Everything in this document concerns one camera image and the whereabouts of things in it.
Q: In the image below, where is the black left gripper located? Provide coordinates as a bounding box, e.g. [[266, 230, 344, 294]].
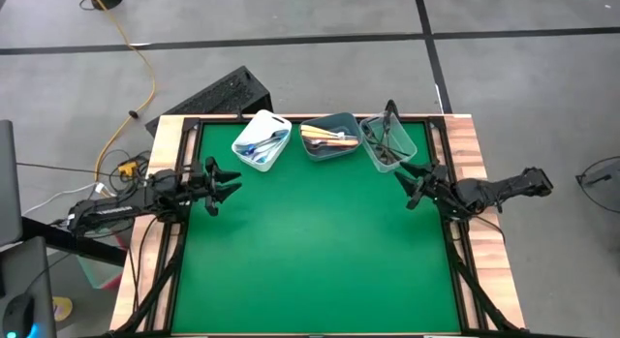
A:
[[181, 156, 243, 204]]

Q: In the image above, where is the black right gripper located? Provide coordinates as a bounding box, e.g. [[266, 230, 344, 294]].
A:
[[392, 161, 456, 204]]

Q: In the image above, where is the black metal fork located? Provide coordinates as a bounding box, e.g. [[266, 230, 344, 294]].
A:
[[370, 129, 413, 158], [376, 134, 399, 166], [362, 122, 406, 160]]

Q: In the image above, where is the clear plastic bin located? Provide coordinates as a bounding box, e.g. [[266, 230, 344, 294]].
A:
[[358, 111, 419, 174]]

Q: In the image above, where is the black clamp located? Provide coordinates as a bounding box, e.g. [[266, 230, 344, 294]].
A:
[[384, 99, 401, 132]]

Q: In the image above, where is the white plastic bin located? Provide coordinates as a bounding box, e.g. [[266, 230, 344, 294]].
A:
[[231, 108, 294, 173]]

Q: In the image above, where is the blue plastic bin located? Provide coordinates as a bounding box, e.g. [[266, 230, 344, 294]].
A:
[[298, 111, 363, 164]]

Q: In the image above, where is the teal and pink crate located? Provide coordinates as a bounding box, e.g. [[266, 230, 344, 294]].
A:
[[72, 230, 131, 292]]

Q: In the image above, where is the black desk beam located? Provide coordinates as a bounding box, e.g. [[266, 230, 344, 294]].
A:
[[19, 215, 128, 267]]

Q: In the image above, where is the grey stand foot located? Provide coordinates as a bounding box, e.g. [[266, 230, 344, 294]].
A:
[[574, 159, 620, 189]]

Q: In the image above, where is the yellow round object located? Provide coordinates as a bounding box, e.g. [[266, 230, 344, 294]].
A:
[[51, 295, 75, 323]]

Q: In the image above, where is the grey monitor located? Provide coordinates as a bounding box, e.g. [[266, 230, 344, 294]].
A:
[[0, 118, 24, 248]]

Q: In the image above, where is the dark grey side desk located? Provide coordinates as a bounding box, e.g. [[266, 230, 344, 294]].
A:
[[0, 235, 58, 338]]

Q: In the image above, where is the black computer mouse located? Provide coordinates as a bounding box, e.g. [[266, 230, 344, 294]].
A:
[[2, 292, 41, 338]]

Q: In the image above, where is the yellow cable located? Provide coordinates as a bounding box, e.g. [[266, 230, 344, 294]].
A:
[[86, 0, 158, 182]]

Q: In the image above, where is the black cable loop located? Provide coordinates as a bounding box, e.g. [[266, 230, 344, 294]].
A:
[[573, 155, 620, 238]]

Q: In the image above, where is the white cable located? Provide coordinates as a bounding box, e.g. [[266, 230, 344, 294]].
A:
[[21, 181, 106, 218]]

